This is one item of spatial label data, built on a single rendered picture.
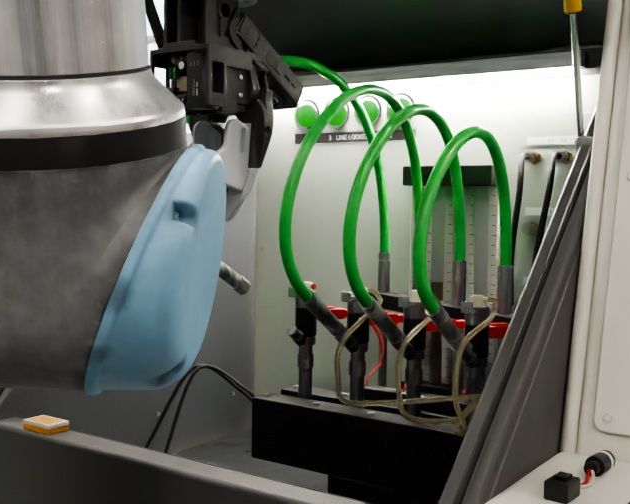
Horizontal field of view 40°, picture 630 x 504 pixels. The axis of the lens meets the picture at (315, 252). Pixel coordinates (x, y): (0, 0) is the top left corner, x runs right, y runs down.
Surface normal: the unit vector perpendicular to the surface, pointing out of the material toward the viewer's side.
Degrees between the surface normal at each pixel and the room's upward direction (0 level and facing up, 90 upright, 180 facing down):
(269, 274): 90
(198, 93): 90
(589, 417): 76
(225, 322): 90
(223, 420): 90
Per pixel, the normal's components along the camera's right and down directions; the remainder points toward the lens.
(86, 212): 0.43, 0.27
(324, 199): -0.57, 0.04
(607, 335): -0.55, -0.20
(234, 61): 0.82, 0.04
